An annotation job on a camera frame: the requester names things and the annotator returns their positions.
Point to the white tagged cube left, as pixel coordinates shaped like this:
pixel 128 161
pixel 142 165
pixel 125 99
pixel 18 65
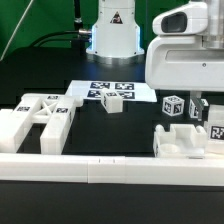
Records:
pixel 173 105

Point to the white U-shaped obstacle fence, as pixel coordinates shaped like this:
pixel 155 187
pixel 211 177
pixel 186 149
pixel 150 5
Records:
pixel 208 171

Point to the white tagged cube right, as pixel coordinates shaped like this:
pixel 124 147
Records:
pixel 193 111

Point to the black pole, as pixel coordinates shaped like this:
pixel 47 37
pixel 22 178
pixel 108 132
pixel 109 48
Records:
pixel 77 15

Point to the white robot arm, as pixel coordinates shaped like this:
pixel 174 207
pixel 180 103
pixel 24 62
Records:
pixel 115 37

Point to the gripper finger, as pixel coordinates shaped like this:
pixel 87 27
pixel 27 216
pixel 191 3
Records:
pixel 197 106

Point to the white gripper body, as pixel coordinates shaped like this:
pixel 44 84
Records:
pixel 188 50

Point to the white chair seat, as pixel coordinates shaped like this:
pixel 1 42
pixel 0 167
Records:
pixel 180 141

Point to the thin white rod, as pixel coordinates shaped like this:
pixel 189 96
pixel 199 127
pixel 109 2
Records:
pixel 18 25

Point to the white chair back frame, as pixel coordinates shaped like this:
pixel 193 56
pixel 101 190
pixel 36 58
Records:
pixel 56 112

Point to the white marker sheet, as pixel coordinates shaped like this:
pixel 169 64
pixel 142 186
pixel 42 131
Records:
pixel 130 91

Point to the white tagged cube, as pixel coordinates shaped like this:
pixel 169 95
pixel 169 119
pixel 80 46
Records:
pixel 193 111
pixel 173 105

